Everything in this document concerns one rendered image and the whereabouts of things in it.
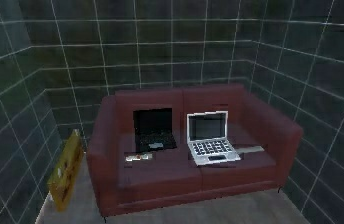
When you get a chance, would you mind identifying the white remote control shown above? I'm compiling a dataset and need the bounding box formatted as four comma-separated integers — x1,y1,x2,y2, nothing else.
124,152,154,163

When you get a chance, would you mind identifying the grey flat bar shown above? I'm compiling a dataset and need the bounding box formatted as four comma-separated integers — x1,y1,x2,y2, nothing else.
234,145,265,155

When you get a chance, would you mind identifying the gray laptop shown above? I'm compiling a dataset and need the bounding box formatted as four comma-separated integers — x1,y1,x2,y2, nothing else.
186,110,242,167

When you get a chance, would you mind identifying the dark red sofa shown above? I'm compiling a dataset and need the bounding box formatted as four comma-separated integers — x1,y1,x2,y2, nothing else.
86,83,304,224

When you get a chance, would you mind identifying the yellow framed picture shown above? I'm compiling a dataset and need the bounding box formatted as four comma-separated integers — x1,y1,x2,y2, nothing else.
46,128,85,212

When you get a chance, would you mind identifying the black laptop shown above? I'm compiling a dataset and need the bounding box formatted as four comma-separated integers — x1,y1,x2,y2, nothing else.
132,107,178,154

